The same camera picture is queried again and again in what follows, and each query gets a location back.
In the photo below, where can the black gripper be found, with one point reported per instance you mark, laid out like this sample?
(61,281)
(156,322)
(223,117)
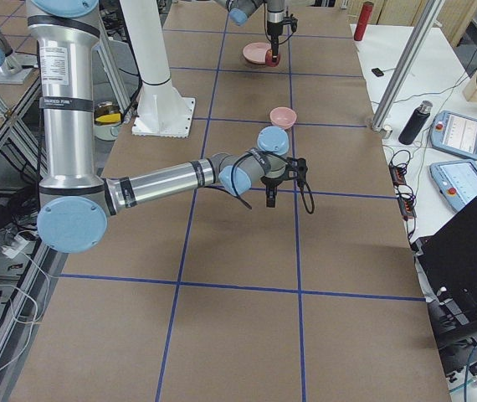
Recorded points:
(274,29)
(271,182)

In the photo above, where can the red apple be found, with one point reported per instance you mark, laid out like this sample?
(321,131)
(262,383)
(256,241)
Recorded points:
(270,59)

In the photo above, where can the pink bowl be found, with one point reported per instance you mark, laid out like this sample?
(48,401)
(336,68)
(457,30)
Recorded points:
(283,117)

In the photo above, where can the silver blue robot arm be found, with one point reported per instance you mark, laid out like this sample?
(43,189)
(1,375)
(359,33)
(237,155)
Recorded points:
(76,202)
(241,10)

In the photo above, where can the pink plate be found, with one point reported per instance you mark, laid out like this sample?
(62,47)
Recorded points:
(255,52)

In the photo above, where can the red bottle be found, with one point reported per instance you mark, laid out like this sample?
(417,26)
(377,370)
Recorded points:
(362,21)

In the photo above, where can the small black square device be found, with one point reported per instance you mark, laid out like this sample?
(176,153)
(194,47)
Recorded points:
(377,72)

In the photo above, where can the orange black power strip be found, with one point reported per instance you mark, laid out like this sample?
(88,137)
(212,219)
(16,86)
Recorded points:
(406,197)

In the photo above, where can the black thermos bottle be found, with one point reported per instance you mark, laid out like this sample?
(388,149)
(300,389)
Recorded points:
(415,123)

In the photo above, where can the steel pot with corn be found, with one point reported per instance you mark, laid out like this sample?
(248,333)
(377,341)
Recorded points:
(107,121)

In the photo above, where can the near teach pendant tablet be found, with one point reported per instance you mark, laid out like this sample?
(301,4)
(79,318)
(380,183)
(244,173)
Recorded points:
(456,181)

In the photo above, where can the teach pendant tablet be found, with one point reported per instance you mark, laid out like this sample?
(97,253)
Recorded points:
(455,134)
(456,181)

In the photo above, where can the far teach pendant tablet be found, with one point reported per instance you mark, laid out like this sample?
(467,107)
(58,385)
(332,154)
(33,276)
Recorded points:
(455,134)

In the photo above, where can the black laptop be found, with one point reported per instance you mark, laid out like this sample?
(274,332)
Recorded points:
(449,261)

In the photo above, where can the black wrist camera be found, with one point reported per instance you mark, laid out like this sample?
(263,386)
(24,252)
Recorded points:
(297,168)
(291,21)

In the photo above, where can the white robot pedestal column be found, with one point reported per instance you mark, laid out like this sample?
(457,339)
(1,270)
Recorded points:
(161,111)

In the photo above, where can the aluminium frame post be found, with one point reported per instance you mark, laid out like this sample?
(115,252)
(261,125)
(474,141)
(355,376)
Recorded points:
(410,52)

